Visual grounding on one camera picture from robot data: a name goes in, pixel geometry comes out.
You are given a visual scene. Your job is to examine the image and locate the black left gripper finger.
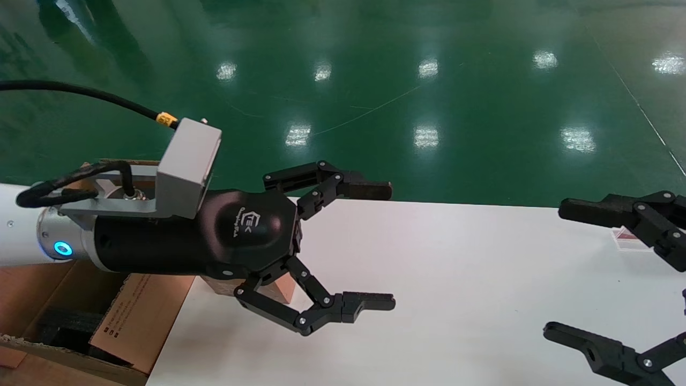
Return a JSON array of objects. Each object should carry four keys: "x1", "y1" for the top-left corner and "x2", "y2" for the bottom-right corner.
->
[
  {"x1": 263, "y1": 160, "x2": 393, "y2": 221},
  {"x1": 234, "y1": 256, "x2": 397, "y2": 337}
]

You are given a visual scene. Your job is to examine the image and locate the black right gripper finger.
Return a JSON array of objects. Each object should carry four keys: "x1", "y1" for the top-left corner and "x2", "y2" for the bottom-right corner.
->
[
  {"x1": 558, "y1": 190, "x2": 686, "y2": 272},
  {"x1": 543, "y1": 320, "x2": 686, "y2": 386}
]

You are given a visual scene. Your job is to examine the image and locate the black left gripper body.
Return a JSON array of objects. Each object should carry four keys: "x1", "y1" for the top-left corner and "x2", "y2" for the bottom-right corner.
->
[{"x1": 88, "y1": 189, "x2": 301, "y2": 280}]

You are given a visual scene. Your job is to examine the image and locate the small taped cardboard box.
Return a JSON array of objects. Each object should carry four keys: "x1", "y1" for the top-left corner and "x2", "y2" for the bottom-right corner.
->
[{"x1": 206, "y1": 270, "x2": 297, "y2": 306}]

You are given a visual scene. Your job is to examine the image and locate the big open cardboard box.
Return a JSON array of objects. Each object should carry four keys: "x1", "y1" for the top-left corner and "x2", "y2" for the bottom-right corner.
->
[{"x1": 0, "y1": 158, "x2": 197, "y2": 386}]

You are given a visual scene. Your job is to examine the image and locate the red and white card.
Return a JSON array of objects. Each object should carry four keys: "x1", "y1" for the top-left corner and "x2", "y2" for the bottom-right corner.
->
[{"x1": 612, "y1": 226, "x2": 652, "y2": 251}]

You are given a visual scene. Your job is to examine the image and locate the black foam padding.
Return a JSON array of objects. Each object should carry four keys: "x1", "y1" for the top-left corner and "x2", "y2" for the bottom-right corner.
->
[{"x1": 36, "y1": 307, "x2": 136, "y2": 366}]

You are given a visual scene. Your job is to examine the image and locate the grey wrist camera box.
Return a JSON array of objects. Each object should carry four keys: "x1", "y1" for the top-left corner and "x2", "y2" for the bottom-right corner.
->
[{"x1": 155, "y1": 117, "x2": 222, "y2": 220}]

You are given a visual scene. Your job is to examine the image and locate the silver camera mount bracket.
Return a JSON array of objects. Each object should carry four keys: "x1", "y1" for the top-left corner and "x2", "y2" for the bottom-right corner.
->
[{"x1": 54, "y1": 164, "x2": 161, "y2": 232}]

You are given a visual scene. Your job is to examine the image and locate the black looped cable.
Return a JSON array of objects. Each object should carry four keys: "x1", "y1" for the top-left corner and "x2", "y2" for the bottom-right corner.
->
[{"x1": 16, "y1": 160, "x2": 136, "y2": 209}]

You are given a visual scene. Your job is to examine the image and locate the thick black camera cable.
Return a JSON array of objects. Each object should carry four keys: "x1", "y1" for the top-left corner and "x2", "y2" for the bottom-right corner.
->
[{"x1": 0, "y1": 80, "x2": 181, "y2": 130}]

